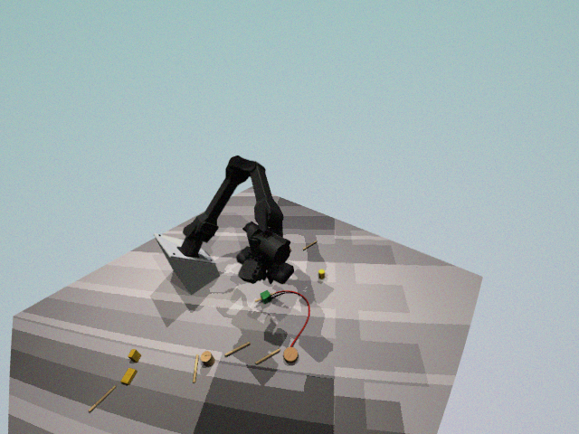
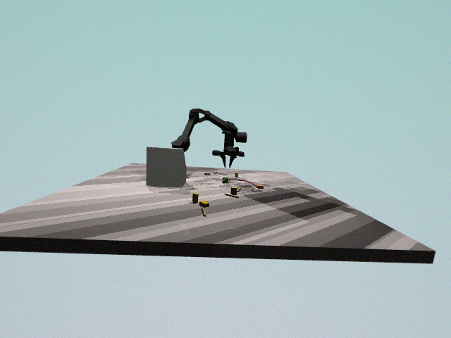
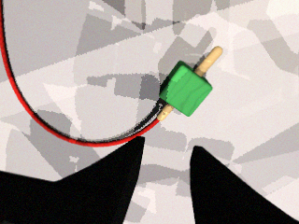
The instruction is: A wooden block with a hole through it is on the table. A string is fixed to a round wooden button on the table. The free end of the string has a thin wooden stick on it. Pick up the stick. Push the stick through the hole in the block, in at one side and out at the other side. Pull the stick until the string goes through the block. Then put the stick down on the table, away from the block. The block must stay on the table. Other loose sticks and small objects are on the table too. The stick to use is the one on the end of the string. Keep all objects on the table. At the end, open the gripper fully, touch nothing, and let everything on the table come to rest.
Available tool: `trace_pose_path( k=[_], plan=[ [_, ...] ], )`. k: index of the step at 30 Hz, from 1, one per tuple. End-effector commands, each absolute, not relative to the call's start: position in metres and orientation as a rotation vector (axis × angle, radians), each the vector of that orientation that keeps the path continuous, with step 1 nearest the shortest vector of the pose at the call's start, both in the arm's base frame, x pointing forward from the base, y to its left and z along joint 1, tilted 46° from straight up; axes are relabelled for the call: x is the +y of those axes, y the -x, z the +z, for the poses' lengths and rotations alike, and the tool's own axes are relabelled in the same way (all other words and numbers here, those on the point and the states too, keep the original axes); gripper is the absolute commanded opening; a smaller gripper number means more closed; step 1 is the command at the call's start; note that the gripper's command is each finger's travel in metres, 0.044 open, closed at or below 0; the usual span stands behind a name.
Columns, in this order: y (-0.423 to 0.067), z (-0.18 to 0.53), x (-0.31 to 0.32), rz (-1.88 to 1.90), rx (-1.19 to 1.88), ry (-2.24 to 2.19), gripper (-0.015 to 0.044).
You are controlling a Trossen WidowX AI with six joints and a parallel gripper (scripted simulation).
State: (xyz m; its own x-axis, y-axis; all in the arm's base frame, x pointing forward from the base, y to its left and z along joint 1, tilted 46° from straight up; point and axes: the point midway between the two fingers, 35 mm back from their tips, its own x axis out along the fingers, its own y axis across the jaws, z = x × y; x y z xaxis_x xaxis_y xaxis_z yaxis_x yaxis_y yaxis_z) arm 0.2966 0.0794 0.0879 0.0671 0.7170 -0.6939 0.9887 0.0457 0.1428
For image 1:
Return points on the small yellow block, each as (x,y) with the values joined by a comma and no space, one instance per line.
(134,355)

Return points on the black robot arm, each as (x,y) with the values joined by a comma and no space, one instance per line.
(266,237)

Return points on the tan wooden cylinder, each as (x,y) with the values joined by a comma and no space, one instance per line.
(207,358)

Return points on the round wooden button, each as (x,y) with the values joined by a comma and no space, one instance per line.
(291,355)

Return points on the green cube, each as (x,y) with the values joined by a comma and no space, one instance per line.
(265,296)

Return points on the yellow rectangular block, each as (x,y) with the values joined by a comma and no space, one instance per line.
(129,375)

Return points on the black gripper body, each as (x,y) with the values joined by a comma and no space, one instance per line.
(279,273)

